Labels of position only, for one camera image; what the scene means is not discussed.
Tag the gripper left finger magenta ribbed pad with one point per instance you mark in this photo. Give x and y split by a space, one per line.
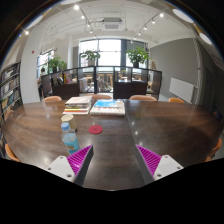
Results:
74 167

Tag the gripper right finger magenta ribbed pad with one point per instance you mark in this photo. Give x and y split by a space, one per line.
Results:
153 166

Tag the clear plastic water bottle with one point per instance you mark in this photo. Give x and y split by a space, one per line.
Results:
69 138

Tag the red round coaster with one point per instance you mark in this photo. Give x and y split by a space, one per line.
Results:
95 129

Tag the cream paper cup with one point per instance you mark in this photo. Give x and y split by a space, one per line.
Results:
70 119

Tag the left stack of books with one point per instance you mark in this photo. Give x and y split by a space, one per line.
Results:
78 105

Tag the stack of books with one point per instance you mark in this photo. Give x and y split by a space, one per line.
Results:
78 105
108 107

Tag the orange chair left near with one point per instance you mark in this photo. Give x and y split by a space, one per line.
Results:
10 153

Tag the orange chair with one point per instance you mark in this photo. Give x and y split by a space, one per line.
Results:
143 97
10 153
175 100
213 152
52 98
100 96

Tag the right stack of books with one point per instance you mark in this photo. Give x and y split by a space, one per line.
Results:
108 107

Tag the orange chair right near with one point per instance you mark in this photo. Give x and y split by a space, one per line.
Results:
213 152

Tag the orange chair far right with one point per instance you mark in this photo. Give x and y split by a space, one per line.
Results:
175 100

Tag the orange chair centre right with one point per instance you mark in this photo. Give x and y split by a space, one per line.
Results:
143 97

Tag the orange chair far left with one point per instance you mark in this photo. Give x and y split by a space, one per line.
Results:
52 98

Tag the orange chair centre left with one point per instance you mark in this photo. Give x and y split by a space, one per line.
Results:
100 96

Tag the white whiteboard panel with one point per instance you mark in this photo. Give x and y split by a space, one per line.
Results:
181 89

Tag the dark shelf partition unit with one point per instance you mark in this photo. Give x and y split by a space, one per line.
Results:
120 82

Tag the left potted plant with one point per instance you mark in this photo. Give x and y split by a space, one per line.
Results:
56 64

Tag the potted plant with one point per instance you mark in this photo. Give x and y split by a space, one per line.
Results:
56 64
91 56
137 56

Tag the right potted plant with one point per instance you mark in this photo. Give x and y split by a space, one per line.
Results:
137 56

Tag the centre potted plant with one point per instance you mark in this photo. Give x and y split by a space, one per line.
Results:
91 56

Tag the ceiling air conditioner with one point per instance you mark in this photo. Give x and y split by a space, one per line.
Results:
111 24

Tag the wooden bookshelf left wall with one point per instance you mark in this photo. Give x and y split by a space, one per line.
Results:
10 94

